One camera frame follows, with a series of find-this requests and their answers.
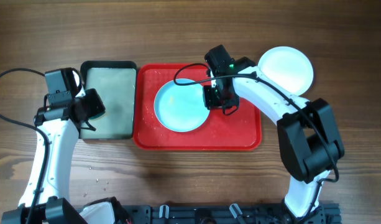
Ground green yellow sponge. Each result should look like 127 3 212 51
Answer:
90 112 106 121

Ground red plastic tray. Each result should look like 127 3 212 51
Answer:
133 63 262 151

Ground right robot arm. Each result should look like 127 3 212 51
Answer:
204 55 344 222

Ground black mounting rail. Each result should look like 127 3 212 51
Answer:
72 202 342 224

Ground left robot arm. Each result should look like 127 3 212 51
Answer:
1 89 131 223

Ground light blue plate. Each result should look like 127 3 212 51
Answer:
154 78 209 133

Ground black water tray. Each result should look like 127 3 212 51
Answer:
80 60 137 140

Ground white plate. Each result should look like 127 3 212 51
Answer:
258 46 314 96

